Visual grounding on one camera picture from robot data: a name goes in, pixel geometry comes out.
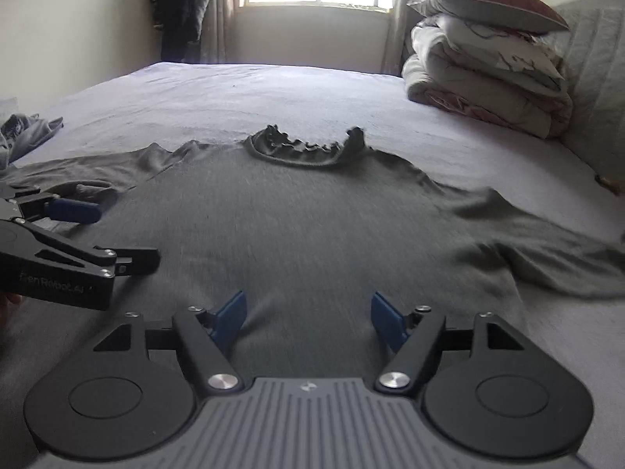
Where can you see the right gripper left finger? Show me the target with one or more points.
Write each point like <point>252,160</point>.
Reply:
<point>204,341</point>

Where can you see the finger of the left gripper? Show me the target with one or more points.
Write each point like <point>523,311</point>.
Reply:
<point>31,204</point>
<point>130,261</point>

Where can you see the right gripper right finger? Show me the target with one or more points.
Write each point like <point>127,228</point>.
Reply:
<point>414,339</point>

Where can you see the dark grey long-sleeve shirt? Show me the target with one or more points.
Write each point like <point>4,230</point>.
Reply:
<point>308,245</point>

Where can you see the left hand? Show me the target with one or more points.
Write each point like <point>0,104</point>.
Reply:
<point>9,304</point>

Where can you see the grey blue garment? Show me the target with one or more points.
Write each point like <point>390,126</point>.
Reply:
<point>21,134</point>

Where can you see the grey bed sheet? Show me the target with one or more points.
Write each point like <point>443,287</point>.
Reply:
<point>293,97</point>

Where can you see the beige curtain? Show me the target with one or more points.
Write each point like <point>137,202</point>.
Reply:
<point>217,41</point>

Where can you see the dark hanging jacket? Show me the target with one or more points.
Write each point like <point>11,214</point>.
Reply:
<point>180,23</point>

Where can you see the folded floral duvet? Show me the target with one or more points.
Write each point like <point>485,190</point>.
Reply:
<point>506,78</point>

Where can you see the grey quilted headboard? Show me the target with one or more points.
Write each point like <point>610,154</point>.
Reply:
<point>594,59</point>

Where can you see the maroon grey pillow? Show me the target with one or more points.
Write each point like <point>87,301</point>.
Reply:
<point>531,16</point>

